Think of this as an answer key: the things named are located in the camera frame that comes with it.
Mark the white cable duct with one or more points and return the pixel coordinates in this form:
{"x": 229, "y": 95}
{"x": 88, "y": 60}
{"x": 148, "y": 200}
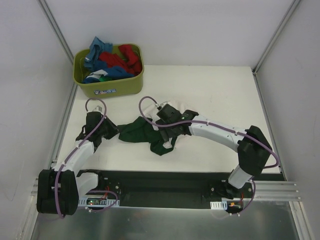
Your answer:
{"x": 226, "y": 205}
{"x": 93, "y": 202}

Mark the left aluminium frame post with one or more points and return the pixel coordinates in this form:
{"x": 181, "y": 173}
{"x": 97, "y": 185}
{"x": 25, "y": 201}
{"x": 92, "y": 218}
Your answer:
{"x": 56, "y": 28}

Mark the red t-shirt in bin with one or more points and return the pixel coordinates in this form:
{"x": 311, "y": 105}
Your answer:
{"x": 127, "y": 56}

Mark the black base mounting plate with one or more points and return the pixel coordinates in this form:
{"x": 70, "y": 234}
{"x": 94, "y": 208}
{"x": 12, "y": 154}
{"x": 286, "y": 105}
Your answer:
{"x": 170, "y": 190}

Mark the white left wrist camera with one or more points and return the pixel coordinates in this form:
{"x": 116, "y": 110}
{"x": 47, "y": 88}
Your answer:
{"x": 98, "y": 109}

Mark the aluminium frame post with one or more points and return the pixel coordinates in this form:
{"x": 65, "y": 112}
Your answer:
{"x": 56, "y": 28}
{"x": 277, "y": 33}

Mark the aluminium front rail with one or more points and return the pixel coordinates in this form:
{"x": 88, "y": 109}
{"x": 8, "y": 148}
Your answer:
{"x": 277, "y": 191}

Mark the white right cable duct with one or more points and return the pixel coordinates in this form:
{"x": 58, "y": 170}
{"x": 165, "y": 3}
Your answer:
{"x": 226, "y": 205}

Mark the blue t-shirt in bin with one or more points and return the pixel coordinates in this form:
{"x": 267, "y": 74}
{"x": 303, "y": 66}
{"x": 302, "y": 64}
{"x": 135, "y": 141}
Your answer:
{"x": 98, "y": 68}

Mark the white green-sleeved Charlie Brown shirt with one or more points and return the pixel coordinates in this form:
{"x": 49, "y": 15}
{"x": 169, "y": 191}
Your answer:
{"x": 139, "y": 131}

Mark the olive green plastic bin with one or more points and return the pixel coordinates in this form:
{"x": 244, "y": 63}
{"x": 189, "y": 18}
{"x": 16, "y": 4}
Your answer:
{"x": 113, "y": 88}

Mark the bright green cloth in bin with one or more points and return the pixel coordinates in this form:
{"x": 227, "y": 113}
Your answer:
{"x": 104, "y": 79}

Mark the white left cable duct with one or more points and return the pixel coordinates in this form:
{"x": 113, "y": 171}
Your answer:
{"x": 93, "y": 202}

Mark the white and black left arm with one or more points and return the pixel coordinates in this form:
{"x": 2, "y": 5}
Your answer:
{"x": 59, "y": 188}

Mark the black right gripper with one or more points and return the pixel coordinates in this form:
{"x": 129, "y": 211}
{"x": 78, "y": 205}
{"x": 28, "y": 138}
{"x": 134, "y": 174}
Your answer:
{"x": 164, "y": 132}

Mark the right aluminium frame post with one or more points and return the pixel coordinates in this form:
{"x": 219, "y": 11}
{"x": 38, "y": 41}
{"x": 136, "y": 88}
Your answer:
{"x": 277, "y": 33}

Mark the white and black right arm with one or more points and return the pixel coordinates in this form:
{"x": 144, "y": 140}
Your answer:
{"x": 252, "y": 148}

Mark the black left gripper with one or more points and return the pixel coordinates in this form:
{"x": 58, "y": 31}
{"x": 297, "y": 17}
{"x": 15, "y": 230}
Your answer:
{"x": 107, "y": 127}

